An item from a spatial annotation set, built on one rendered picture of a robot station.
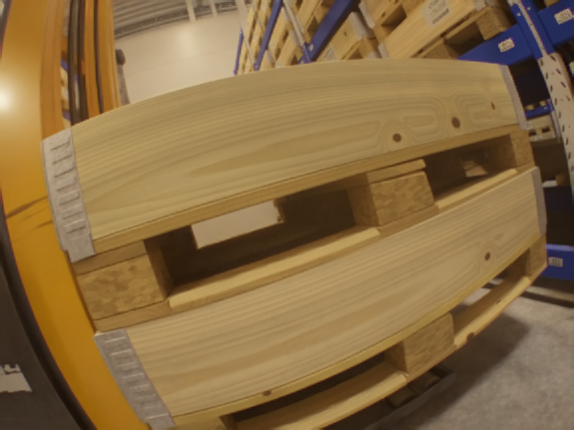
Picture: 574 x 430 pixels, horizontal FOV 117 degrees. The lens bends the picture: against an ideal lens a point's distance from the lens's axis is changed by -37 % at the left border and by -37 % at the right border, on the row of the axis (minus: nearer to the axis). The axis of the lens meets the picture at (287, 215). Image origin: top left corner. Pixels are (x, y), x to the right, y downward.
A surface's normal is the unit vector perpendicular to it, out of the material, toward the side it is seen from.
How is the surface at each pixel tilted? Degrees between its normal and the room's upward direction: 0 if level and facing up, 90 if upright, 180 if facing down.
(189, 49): 90
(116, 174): 90
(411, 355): 90
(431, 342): 90
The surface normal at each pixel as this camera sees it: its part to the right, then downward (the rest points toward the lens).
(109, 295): 0.24, 0.00
